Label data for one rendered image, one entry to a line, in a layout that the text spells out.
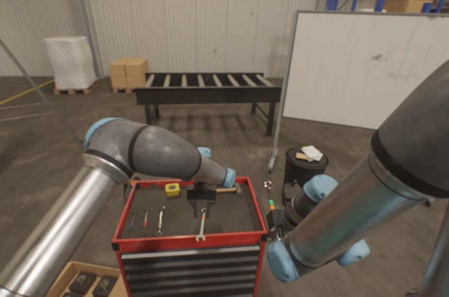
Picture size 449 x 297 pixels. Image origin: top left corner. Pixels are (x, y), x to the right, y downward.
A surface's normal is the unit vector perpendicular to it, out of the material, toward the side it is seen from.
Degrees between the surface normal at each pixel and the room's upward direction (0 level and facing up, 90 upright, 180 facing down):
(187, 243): 90
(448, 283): 91
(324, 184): 25
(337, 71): 90
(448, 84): 53
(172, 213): 0
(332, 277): 0
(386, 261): 0
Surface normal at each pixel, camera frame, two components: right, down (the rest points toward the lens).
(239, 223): 0.03, -0.88
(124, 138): -0.23, -0.35
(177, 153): 0.66, -0.10
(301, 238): -0.97, 0.01
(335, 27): -0.32, 0.44
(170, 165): 0.48, 0.43
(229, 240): 0.11, 0.47
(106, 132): -0.22, -0.56
